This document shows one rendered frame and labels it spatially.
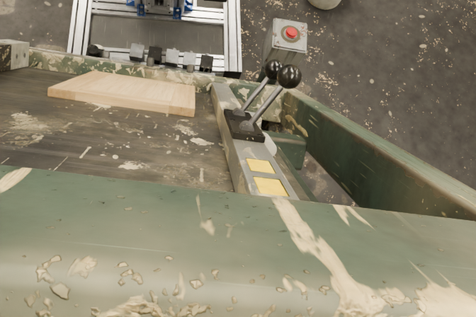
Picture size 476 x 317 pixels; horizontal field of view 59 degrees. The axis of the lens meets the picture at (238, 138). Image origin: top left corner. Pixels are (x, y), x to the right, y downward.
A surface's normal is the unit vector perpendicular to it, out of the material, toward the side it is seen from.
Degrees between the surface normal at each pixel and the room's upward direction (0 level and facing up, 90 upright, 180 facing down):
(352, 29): 0
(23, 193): 56
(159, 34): 0
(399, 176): 90
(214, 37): 0
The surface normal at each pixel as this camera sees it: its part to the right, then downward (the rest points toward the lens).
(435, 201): -0.98, -0.14
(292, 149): 0.10, 0.25
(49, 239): 0.16, -0.96
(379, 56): 0.18, -0.33
